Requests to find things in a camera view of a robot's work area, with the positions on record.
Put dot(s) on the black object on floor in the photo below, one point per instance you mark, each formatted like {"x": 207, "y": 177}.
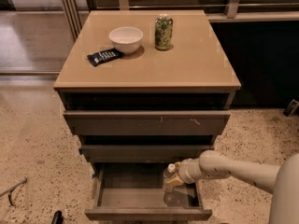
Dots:
{"x": 57, "y": 218}

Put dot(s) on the dark blue snack packet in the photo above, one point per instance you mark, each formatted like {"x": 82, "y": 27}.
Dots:
{"x": 104, "y": 56}

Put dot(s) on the grey drawer cabinet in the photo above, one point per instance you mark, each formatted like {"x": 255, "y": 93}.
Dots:
{"x": 194, "y": 75}

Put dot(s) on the white ceramic bowl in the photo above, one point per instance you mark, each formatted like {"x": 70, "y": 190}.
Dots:
{"x": 126, "y": 40}

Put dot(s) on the small dark floor device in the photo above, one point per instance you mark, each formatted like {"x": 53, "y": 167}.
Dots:
{"x": 291, "y": 108}

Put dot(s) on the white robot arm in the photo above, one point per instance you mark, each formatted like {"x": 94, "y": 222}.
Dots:
{"x": 282, "y": 181}

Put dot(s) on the grey middle drawer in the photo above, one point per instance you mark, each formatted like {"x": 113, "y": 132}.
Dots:
{"x": 141, "y": 153}

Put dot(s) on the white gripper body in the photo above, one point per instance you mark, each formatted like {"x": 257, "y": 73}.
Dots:
{"x": 186, "y": 171}

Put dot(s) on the metal window railing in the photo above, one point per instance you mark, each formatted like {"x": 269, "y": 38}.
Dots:
{"x": 216, "y": 10}

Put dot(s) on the green drink can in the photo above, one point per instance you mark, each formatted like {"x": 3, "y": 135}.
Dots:
{"x": 163, "y": 32}

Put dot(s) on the clear blue-labelled plastic bottle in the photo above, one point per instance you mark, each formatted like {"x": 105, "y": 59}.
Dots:
{"x": 169, "y": 173}

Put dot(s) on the grey open bottom drawer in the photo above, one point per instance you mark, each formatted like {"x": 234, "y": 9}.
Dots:
{"x": 135, "y": 192}

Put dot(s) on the grey top drawer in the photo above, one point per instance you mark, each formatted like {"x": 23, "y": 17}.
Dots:
{"x": 147, "y": 122}

